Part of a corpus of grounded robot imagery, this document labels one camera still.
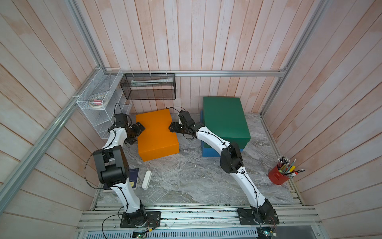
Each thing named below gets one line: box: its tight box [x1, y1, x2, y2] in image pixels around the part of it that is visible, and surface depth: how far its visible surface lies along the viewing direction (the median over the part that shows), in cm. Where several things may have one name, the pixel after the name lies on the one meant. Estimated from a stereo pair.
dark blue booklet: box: [128, 167, 140, 190], surface depth 88 cm
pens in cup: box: [277, 155, 306, 177], surface depth 79 cm
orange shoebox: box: [135, 108, 180, 162], surface depth 95 cm
